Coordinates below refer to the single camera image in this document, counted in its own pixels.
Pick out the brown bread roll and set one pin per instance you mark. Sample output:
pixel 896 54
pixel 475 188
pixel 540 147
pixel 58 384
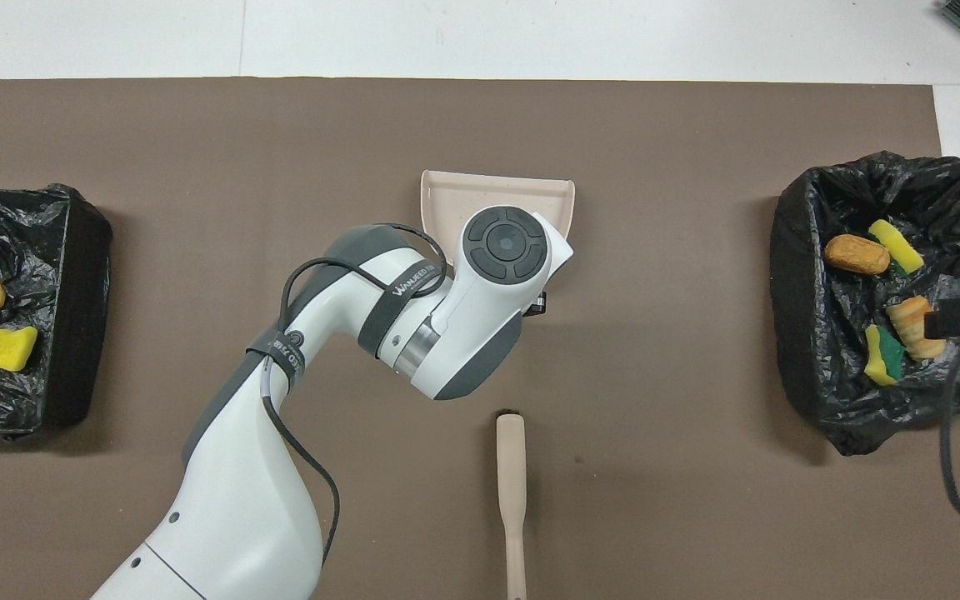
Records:
pixel 855 255

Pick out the green and yellow sponge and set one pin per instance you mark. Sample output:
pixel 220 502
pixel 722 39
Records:
pixel 887 354

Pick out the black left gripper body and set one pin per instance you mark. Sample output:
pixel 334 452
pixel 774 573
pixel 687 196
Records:
pixel 537 303

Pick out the brown paper table mat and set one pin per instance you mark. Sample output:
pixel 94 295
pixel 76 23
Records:
pixel 655 500

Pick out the bin with crumpled black bag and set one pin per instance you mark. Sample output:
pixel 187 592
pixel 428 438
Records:
pixel 830 375

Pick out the bin with taut black bag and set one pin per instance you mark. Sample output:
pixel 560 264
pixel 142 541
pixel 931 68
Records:
pixel 72 317

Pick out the crusty bread chunk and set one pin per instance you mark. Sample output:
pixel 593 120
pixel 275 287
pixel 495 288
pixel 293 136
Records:
pixel 909 321

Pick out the plain yellow sponge piece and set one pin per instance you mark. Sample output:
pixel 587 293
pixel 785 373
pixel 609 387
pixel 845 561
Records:
pixel 1 348

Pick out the beige plastic dustpan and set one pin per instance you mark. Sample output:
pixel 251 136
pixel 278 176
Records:
pixel 447 196

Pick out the notched yellow sponge piece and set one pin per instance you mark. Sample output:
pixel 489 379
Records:
pixel 899 247

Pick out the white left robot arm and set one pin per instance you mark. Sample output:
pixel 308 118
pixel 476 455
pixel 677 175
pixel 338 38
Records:
pixel 280 417

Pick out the beige hand brush black bristles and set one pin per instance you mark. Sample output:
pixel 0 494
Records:
pixel 512 483

